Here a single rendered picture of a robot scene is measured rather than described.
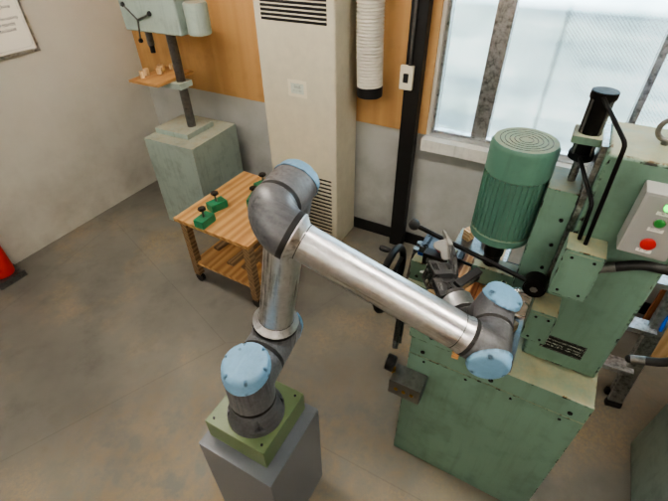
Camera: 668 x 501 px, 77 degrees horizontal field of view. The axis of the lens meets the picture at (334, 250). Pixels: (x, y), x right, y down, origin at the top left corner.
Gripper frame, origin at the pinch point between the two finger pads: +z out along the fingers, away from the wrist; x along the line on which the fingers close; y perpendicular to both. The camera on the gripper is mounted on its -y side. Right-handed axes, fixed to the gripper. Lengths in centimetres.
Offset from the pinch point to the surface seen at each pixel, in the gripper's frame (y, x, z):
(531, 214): -18.8, -20.0, -6.7
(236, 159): 55, 110, 199
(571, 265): -19.6, -19.9, -25.8
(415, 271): -3.7, 23.2, 9.5
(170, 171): 102, 111, 183
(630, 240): -26.0, -31.8, -28.4
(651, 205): -25, -41, -27
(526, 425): -35, 44, -42
